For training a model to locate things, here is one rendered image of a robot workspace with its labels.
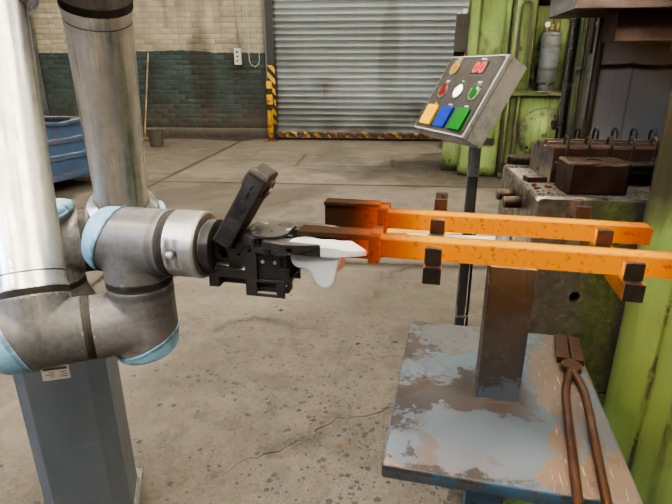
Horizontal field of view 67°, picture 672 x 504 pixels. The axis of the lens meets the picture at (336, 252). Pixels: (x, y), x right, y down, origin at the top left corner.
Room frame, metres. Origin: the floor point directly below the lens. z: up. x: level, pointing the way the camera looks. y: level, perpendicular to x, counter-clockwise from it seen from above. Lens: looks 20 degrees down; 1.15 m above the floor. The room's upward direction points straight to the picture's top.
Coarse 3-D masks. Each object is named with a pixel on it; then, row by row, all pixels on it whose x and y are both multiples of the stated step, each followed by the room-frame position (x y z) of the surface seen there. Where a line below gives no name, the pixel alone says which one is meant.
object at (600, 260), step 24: (360, 240) 0.58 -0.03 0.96; (384, 240) 0.57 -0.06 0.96; (408, 240) 0.57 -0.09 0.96; (432, 240) 0.57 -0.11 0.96; (456, 240) 0.57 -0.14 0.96; (480, 240) 0.57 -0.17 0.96; (480, 264) 0.54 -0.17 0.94; (504, 264) 0.54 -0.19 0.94; (528, 264) 0.53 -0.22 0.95; (552, 264) 0.53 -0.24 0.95; (576, 264) 0.52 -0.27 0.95; (600, 264) 0.52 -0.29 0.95; (648, 264) 0.51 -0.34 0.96
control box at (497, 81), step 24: (456, 72) 1.85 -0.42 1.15; (480, 72) 1.71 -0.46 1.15; (504, 72) 1.62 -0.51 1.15; (432, 96) 1.91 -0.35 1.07; (456, 96) 1.75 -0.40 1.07; (480, 96) 1.63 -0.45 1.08; (504, 96) 1.62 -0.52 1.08; (432, 120) 1.81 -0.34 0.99; (480, 120) 1.60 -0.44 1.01; (480, 144) 1.60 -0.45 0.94
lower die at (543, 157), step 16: (560, 144) 1.17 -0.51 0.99; (576, 144) 1.17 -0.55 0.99; (592, 144) 1.16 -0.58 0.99; (608, 144) 1.16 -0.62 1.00; (624, 144) 1.15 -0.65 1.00; (640, 144) 1.15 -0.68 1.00; (544, 160) 1.19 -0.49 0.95; (624, 160) 1.11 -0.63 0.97; (640, 160) 1.10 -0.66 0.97; (640, 176) 1.10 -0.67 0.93
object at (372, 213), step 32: (352, 224) 0.71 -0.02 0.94; (384, 224) 0.68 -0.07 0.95; (416, 224) 0.68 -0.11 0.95; (448, 224) 0.67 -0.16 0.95; (480, 224) 0.66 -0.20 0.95; (512, 224) 0.65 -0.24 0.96; (544, 224) 0.64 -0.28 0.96; (576, 224) 0.63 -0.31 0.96; (608, 224) 0.63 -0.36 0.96; (640, 224) 0.63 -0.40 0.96
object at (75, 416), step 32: (32, 384) 0.98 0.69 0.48; (64, 384) 0.99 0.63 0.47; (96, 384) 1.02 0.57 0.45; (32, 416) 0.97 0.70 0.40; (64, 416) 0.99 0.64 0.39; (96, 416) 1.01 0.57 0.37; (32, 448) 0.99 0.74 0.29; (64, 448) 0.99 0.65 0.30; (96, 448) 1.00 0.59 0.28; (128, 448) 1.13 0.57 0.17; (64, 480) 0.98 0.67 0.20; (96, 480) 1.00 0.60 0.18; (128, 480) 1.07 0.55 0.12
